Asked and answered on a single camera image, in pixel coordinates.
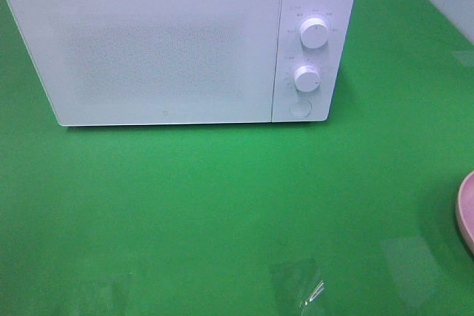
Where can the round door release button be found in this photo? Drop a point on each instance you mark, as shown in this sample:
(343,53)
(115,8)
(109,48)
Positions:
(301,109)

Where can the white microwave knob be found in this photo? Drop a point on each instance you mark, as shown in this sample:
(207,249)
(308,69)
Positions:
(314,32)
(307,78)

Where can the pink round plate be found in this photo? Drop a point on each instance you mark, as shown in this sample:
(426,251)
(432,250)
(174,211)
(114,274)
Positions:
(464,210)

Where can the white microwave door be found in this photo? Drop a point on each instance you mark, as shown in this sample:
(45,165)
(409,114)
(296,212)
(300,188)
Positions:
(126,62)

